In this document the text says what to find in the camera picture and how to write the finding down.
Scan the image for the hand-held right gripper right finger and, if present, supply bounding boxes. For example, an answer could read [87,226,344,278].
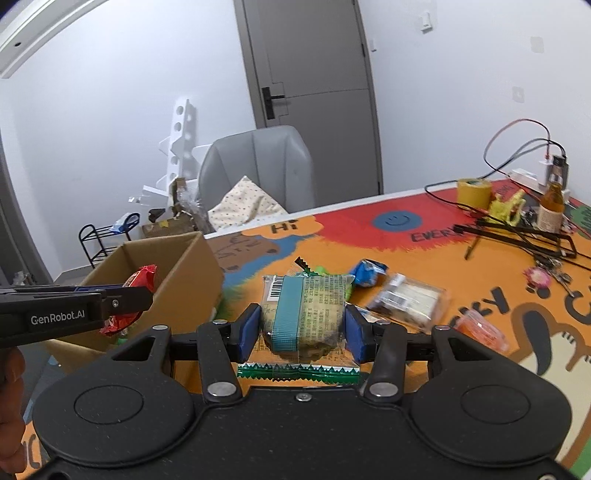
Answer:
[344,305,506,401]

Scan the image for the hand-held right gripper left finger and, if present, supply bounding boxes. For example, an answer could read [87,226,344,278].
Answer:
[108,302,264,403]

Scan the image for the red snack packet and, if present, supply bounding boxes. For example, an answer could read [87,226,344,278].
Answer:
[99,264,160,337]

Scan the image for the dark green snack packet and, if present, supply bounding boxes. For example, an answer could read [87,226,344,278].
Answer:
[238,272,361,383]

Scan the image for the blue snack packet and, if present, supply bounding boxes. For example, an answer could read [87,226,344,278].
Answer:
[348,259,389,289]

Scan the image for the clear snack packet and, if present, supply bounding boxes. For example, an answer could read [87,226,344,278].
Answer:
[367,273,448,333]

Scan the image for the brown cardboard box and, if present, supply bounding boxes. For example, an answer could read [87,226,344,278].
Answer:
[46,232,225,388]

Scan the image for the green silver snack packet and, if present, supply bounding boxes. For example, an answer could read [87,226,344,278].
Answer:
[295,257,356,278]

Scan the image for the orange wafer packet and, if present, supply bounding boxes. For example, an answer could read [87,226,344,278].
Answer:
[455,310,509,354]

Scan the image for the person's left hand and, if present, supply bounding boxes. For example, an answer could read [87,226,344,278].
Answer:
[0,346,26,472]

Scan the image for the black metal shoe rack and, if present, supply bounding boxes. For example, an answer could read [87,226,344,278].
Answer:
[78,213,141,269]

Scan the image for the brown paper bag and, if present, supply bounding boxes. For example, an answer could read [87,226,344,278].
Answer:
[142,178,218,238]

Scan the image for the colourful cartoon table mat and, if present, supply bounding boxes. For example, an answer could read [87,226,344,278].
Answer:
[23,178,591,467]

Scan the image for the clear plastic wrap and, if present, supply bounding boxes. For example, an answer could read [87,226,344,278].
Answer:
[173,185,208,222]

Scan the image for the cream polka dot cushion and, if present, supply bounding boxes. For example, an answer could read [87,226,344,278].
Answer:
[208,176,288,232]

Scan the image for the grey upholstered chair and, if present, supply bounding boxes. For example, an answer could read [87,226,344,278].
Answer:
[198,126,317,232]

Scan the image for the yellow tape roll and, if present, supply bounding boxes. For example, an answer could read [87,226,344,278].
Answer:
[457,178,494,210]

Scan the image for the white rack with holes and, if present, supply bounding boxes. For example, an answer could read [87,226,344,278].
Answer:
[142,97,213,204]

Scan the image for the yellow green toy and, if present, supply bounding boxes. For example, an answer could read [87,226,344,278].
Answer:
[489,189,527,225]

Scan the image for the black clothes hanger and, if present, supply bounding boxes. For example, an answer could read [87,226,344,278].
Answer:
[454,217,591,273]

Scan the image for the brown glass bottle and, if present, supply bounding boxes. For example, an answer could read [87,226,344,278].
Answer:
[536,157,568,232]

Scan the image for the white power strip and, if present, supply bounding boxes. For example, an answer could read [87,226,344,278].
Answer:
[508,168,550,188]

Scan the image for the white plug-in charger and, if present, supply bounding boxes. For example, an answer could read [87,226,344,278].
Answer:
[540,154,566,183]

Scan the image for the grey door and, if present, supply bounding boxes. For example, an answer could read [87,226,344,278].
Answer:
[233,0,385,197]

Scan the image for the dark grey frame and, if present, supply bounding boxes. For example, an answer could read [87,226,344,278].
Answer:
[0,134,54,287]

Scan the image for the pink keychain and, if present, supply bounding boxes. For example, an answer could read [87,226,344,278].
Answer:
[524,265,552,290]

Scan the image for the black door handle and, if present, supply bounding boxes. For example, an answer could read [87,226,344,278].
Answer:
[261,86,286,120]

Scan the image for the black cable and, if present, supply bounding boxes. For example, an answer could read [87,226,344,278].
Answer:
[424,138,566,217]

